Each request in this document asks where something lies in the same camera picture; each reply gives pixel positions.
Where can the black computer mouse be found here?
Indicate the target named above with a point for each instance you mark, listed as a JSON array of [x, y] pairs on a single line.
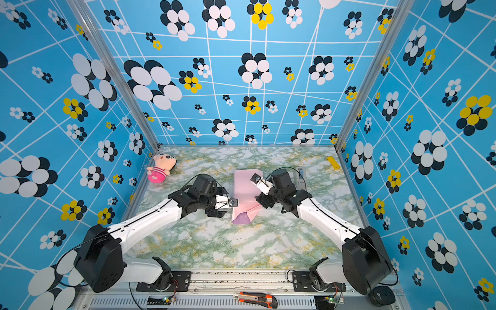
[[381, 296]]

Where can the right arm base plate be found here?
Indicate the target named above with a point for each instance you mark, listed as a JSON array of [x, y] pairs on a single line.
[[323, 276]]

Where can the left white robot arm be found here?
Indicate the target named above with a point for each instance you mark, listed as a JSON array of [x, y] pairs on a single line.
[[100, 258]]

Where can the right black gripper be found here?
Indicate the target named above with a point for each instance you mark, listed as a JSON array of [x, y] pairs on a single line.
[[264, 199]]

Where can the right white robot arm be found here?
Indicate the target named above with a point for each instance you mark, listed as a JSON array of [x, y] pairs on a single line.
[[365, 262]]

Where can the yellow tape piece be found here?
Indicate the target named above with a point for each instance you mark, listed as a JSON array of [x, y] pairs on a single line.
[[334, 163]]

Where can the purple wrapping paper sheet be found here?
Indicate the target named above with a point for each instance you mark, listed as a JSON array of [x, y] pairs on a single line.
[[245, 192]]

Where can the pink plush doll toy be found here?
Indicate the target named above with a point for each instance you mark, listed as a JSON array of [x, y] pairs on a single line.
[[163, 165]]

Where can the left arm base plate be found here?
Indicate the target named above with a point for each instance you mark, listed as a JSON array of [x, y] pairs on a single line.
[[168, 281]]

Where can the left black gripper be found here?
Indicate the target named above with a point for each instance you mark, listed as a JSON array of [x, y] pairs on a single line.
[[217, 212]]

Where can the red black utility knife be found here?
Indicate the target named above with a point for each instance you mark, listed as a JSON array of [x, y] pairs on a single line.
[[259, 299]]

